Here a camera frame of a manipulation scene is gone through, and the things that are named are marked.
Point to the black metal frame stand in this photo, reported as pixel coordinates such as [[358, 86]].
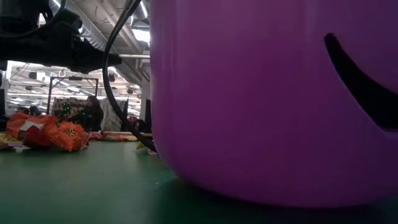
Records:
[[74, 78]]

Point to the silver ventilation duct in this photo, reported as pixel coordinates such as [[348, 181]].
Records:
[[93, 37]]

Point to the horizontal ceiling pipe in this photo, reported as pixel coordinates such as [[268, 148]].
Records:
[[133, 56]]

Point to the purple pumpkin bucket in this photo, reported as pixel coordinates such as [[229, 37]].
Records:
[[248, 109]]

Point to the red orange candy packet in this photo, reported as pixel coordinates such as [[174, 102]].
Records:
[[115, 137]]

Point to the grey hanging cloth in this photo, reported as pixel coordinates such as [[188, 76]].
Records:
[[110, 115]]

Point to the patterned cloth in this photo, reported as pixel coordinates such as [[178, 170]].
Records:
[[70, 107]]

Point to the orange Reese's packet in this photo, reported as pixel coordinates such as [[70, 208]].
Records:
[[31, 130], [71, 137]]

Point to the black monitor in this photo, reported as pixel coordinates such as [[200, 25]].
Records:
[[147, 115]]

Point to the bright ceiling light panel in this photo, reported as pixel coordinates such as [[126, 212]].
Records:
[[141, 35]]

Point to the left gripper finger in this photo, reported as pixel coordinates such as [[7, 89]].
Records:
[[96, 60]]

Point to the green table mat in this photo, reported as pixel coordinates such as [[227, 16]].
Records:
[[93, 186]]

